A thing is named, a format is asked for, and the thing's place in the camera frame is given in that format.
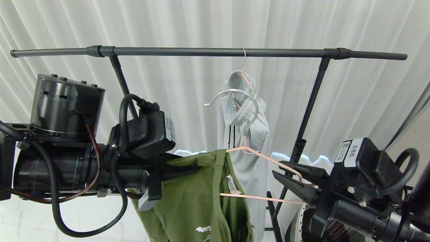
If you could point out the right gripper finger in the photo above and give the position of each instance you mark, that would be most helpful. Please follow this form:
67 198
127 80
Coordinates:
299 190
309 173

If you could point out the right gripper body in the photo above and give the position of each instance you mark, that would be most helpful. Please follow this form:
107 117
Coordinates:
352 218

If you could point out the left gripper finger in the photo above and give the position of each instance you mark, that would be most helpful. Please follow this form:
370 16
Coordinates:
178 172

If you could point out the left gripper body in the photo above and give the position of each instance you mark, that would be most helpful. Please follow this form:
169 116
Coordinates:
74 168

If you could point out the green garment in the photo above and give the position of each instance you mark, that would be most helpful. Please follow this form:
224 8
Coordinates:
191 201

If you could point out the pink clothes hanger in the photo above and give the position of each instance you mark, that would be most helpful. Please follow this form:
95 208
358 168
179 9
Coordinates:
248 80
268 158

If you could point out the pale grey shorts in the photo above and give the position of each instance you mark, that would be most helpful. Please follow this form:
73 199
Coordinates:
252 161

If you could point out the white laundry basket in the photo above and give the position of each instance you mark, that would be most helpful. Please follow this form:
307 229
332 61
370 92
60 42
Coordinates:
295 228

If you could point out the black clothes rack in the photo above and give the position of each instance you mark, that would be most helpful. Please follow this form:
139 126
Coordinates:
201 51

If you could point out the white curtain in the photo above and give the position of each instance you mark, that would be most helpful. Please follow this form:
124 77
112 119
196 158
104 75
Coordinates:
201 94

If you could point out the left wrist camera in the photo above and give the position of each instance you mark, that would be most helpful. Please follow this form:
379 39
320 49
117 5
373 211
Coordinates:
147 134

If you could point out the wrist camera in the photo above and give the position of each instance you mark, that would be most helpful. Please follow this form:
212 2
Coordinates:
362 158
147 134

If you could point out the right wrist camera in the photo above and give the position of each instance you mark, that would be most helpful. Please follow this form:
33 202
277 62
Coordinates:
362 158

